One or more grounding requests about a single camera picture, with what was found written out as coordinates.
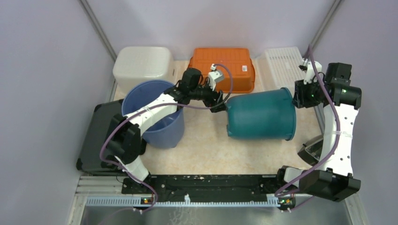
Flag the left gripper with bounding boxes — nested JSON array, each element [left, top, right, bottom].
[[189, 79, 228, 113]]

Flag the teal bucket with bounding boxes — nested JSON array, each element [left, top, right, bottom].
[[227, 88, 297, 141]]

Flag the white perforated basket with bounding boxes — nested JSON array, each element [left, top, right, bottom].
[[254, 47, 305, 95]]

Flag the orange plastic tub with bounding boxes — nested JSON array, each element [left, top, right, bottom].
[[188, 48, 255, 94]]

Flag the blue bucket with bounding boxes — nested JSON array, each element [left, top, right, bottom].
[[122, 80, 185, 149]]

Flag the translucent white plastic tub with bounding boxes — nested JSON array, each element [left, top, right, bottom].
[[113, 46, 175, 94]]

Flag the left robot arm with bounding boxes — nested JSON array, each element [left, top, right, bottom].
[[99, 64, 227, 194]]

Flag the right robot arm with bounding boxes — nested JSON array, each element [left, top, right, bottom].
[[292, 62, 362, 202]]

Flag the small black clear box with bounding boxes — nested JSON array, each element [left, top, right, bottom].
[[298, 135, 323, 166]]

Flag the black case on left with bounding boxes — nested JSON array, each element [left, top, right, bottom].
[[76, 99, 123, 176]]

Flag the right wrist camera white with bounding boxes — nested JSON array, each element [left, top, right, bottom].
[[299, 59, 318, 85]]

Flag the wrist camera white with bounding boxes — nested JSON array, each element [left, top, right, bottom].
[[299, 59, 318, 85], [207, 64, 224, 91]]

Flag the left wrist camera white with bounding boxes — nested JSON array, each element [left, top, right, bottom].
[[207, 64, 224, 91]]

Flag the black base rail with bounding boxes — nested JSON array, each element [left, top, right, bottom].
[[121, 174, 285, 203]]

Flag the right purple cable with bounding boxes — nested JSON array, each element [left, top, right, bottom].
[[275, 45, 341, 203]]

